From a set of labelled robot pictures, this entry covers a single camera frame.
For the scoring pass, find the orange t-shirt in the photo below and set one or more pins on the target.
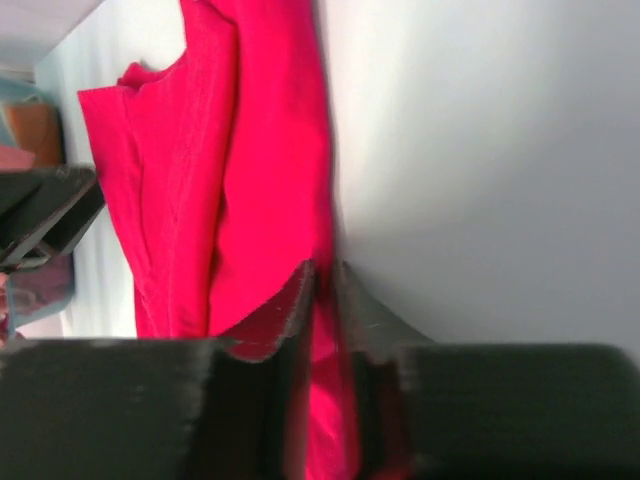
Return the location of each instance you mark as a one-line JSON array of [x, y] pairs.
[[36, 129]]

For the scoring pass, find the salmon pink t-shirt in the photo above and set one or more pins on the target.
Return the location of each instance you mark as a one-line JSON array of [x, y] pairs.
[[15, 159]]

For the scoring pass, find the magenta red t-shirt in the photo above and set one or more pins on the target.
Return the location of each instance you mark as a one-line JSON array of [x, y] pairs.
[[217, 174]]

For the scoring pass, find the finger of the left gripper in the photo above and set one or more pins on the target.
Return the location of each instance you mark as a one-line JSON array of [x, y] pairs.
[[45, 212]]

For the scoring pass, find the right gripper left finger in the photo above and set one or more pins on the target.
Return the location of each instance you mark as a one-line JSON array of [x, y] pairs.
[[231, 407]]

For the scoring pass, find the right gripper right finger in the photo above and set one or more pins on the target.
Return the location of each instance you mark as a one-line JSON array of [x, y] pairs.
[[418, 409]]

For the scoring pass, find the blue plastic laundry basket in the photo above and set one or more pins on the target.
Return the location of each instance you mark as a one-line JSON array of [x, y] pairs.
[[29, 296]]

